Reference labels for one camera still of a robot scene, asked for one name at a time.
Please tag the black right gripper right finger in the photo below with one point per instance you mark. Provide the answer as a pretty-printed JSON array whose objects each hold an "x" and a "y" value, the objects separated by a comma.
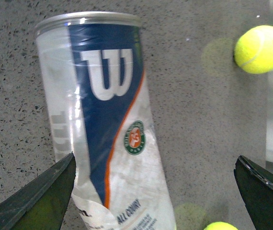
[{"x": 255, "y": 185}]

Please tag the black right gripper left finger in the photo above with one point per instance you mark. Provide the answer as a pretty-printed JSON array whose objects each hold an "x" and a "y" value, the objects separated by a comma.
[{"x": 42, "y": 203}]

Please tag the clear Wilson tennis ball can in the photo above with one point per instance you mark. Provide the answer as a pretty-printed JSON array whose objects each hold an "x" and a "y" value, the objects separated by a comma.
[{"x": 99, "y": 110}]

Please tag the yellow Wilson 3 tennis ball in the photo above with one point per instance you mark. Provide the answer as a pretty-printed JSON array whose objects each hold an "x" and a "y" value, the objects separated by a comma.
[{"x": 220, "y": 226}]

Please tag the yellow tennis ball right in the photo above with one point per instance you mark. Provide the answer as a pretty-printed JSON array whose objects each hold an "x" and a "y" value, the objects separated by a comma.
[{"x": 253, "y": 51}]

